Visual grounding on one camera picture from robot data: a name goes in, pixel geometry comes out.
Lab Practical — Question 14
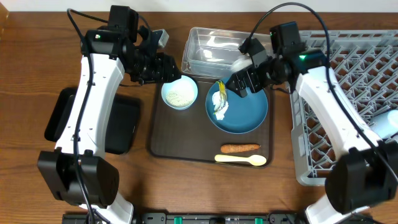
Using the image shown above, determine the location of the orange carrot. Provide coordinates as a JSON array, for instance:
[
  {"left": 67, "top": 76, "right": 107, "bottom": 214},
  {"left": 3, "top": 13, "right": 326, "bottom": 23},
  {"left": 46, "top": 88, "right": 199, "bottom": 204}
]
[{"left": 221, "top": 144, "right": 261, "bottom": 154}]

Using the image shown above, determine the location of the clear plastic bin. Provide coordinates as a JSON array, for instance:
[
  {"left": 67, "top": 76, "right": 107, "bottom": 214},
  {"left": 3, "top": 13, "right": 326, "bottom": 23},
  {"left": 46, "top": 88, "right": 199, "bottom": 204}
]
[{"left": 180, "top": 26, "right": 280, "bottom": 80}]

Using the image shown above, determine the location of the cream plastic spoon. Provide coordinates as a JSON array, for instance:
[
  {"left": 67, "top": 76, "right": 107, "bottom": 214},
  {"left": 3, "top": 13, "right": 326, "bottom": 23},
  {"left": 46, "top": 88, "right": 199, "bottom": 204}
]
[{"left": 215, "top": 154, "right": 267, "bottom": 166}]

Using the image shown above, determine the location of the dark brown serving tray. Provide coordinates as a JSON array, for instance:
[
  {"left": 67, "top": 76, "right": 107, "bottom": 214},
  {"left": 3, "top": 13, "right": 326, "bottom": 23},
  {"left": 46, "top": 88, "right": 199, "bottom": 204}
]
[{"left": 147, "top": 76, "right": 274, "bottom": 167}]

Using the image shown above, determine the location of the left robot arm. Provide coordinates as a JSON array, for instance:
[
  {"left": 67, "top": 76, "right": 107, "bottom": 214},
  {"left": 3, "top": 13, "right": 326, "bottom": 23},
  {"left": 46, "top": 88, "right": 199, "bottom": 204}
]
[{"left": 37, "top": 27, "right": 181, "bottom": 223}]

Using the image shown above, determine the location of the dark blue plate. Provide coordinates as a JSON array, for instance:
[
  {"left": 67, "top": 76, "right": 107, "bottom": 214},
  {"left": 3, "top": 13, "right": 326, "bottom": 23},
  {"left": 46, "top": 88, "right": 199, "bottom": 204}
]
[{"left": 205, "top": 83, "right": 269, "bottom": 134}]

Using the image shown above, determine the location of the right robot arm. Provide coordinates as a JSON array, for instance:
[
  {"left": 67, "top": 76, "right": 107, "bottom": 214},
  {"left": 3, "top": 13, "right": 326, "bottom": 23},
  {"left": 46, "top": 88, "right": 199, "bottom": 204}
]
[{"left": 227, "top": 50, "right": 397, "bottom": 223}]

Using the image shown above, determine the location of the light blue rice bowl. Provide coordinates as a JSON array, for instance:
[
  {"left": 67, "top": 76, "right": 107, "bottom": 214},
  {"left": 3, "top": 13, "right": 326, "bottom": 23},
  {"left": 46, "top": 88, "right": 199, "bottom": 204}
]
[{"left": 160, "top": 75, "right": 198, "bottom": 110}]

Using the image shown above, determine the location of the light blue cup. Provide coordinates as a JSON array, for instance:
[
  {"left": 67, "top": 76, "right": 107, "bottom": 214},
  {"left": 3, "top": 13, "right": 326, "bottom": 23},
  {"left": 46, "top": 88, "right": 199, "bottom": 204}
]
[{"left": 371, "top": 110, "right": 398, "bottom": 139}]

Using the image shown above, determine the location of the yellow snack wrapper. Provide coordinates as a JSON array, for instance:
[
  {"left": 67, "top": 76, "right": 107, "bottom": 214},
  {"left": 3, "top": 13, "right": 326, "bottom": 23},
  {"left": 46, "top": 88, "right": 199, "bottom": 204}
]
[{"left": 212, "top": 80, "right": 228, "bottom": 114}]

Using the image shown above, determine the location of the white tissue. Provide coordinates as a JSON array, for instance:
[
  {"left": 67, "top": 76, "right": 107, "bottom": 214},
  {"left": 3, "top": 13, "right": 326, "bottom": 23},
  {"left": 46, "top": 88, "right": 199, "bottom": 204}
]
[
  {"left": 211, "top": 91, "right": 229, "bottom": 120},
  {"left": 230, "top": 55, "right": 252, "bottom": 73}
]

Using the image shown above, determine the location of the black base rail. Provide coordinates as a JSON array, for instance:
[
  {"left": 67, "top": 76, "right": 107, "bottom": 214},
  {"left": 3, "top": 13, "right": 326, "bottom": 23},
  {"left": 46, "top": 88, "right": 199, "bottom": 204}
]
[{"left": 61, "top": 212, "right": 374, "bottom": 224}]

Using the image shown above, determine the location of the black plastic tray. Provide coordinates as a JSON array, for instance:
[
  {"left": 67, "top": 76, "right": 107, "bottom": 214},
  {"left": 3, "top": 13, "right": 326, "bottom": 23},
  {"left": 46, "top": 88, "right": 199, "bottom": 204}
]
[{"left": 44, "top": 87, "right": 141, "bottom": 154}]

